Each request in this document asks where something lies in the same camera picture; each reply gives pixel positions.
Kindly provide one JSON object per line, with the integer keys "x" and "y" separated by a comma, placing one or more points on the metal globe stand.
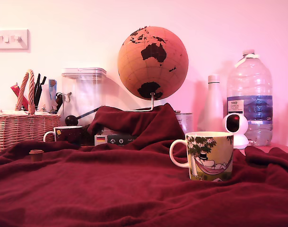
{"x": 152, "y": 102}

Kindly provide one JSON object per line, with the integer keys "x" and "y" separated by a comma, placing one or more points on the pale grey box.
{"x": 115, "y": 131}

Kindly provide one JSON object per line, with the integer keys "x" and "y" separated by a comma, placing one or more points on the dark box with flag print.
{"x": 115, "y": 140}

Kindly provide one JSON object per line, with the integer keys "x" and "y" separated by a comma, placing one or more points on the metal tin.
{"x": 185, "y": 121}

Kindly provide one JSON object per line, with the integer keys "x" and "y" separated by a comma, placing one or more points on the cork globe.
{"x": 153, "y": 71}

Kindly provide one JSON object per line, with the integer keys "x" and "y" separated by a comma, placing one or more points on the clear plastic lidded container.
{"x": 87, "y": 94}

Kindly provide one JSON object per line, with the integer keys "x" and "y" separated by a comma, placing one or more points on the white bottle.
{"x": 213, "y": 106}

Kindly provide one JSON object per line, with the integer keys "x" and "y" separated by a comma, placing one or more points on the black ball-ended tool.
{"x": 71, "y": 120}

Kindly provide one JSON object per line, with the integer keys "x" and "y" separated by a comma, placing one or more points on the cartoon print mug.
{"x": 212, "y": 153}

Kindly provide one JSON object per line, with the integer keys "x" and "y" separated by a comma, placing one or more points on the dark red fleece blanket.
{"x": 110, "y": 189}

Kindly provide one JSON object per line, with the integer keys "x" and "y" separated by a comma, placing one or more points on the blue and white utensil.
{"x": 52, "y": 91}

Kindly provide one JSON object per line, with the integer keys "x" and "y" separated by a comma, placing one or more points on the large clear water bottle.
{"x": 250, "y": 82}

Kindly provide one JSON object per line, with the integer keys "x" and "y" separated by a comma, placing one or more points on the red packet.
{"x": 16, "y": 91}

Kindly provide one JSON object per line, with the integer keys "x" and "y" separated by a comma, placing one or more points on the small white round camera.
{"x": 239, "y": 139}

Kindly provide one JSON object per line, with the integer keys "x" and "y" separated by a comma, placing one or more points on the white wall switch plate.
{"x": 11, "y": 45}

